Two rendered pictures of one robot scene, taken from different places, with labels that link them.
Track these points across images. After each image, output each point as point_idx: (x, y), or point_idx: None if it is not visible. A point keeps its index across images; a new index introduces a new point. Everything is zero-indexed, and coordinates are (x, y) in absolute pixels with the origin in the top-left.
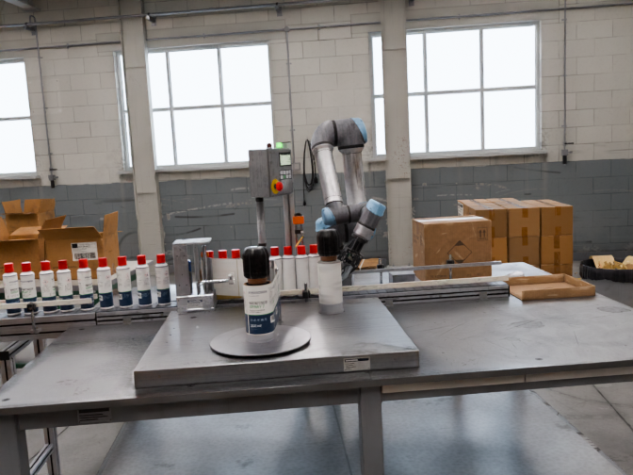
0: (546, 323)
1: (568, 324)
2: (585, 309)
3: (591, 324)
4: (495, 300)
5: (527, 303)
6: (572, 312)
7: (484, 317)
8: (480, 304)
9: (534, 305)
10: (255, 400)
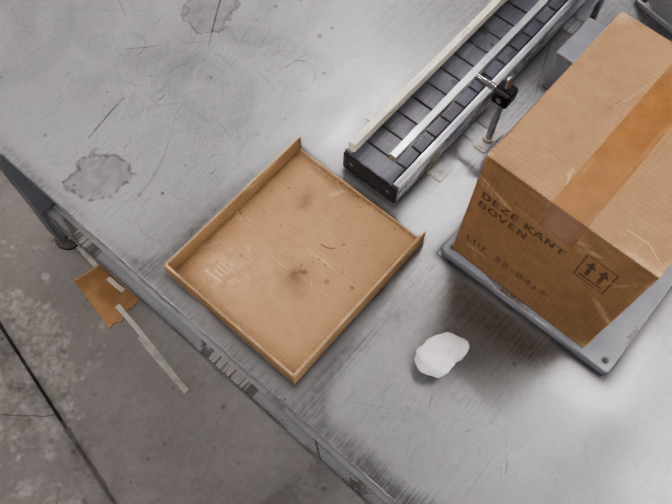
0: (182, 28)
1: (146, 41)
2: (150, 147)
3: (109, 59)
4: (355, 125)
5: (277, 130)
6: (167, 115)
7: (302, 11)
8: (358, 78)
9: (256, 124)
10: None
